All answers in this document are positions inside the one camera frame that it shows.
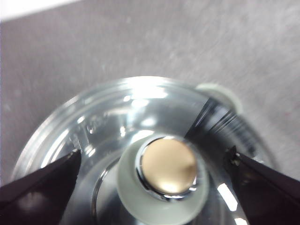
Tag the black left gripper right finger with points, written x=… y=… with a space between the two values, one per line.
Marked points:
x=267 y=197

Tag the glass lid with green knob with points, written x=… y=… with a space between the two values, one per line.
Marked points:
x=168 y=168

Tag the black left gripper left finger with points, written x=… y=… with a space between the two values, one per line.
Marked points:
x=42 y=194

